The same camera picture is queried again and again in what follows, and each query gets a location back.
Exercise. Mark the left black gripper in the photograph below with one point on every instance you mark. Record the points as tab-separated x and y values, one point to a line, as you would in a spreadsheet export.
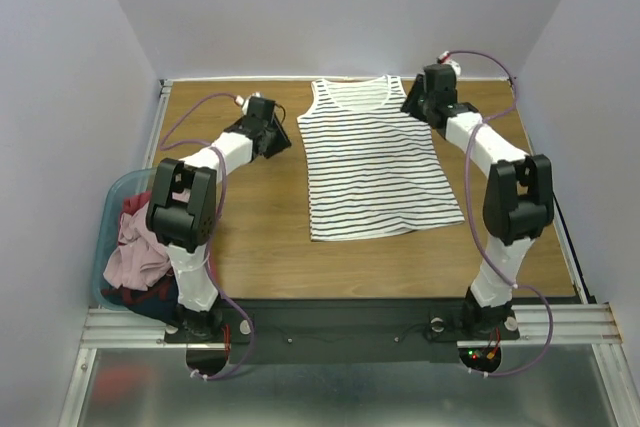
284	141

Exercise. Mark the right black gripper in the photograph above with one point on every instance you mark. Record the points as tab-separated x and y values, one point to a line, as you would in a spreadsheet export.
417	104

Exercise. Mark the black white striped tank top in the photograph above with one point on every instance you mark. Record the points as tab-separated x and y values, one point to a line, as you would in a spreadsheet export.
372	170

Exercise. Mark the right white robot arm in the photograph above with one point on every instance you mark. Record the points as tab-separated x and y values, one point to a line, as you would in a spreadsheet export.
518	204

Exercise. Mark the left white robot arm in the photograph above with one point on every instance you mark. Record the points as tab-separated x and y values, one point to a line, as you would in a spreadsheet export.
186	204

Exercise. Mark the red tank top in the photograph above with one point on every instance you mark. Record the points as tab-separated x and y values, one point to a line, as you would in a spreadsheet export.
134	203

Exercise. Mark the pink tank top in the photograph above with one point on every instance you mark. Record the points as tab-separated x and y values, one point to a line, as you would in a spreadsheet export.
139	260

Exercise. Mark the navy tank top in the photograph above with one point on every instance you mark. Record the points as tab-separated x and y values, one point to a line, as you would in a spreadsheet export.
158	302

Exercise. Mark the blue translucent plastic bin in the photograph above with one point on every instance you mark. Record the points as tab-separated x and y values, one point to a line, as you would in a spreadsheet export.
128	185

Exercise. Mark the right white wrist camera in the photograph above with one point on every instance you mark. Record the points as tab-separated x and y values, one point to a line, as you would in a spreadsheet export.
446	59

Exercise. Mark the aluminium frame rail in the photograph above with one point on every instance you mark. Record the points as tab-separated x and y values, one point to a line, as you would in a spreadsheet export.
131	377

